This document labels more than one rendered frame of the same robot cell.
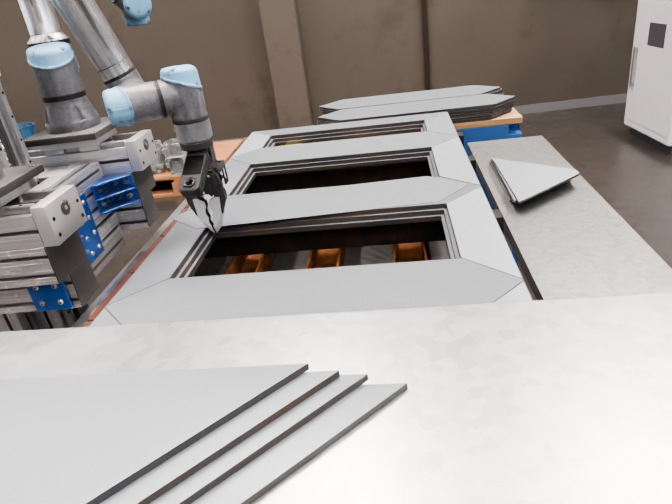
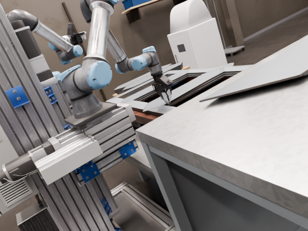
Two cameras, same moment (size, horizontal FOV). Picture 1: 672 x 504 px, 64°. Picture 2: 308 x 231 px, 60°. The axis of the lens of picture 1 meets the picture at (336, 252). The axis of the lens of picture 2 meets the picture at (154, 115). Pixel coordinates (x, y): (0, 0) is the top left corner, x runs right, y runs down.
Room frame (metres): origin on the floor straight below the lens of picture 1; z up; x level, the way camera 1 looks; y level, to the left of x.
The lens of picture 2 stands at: (-0.14, 1.22, 1.32)
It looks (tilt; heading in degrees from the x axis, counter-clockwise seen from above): 18 degrees down; 328
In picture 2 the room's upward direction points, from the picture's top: 21 degrees counter-clockwise
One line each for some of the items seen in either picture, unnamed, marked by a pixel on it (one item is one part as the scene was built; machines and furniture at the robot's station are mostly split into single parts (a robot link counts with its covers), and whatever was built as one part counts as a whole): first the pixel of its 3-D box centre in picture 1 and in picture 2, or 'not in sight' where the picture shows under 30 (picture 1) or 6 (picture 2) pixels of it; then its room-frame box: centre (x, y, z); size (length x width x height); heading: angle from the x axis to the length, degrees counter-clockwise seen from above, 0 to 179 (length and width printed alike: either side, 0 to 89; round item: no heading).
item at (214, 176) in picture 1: (203, 166); (159, 81); (1.16, 0.27, 1.00); 0.09 x 0.08 x 0.12; 172
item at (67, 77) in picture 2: not in sight; (75, 80); (1.13, 0.76, 1.20); 0.13 x 0.12 x 0.14; 18
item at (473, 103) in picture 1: (411, 108); (149, 78); (2.21, -0.39, 0.82); 0.80 x 0.40 x 0.06; 82
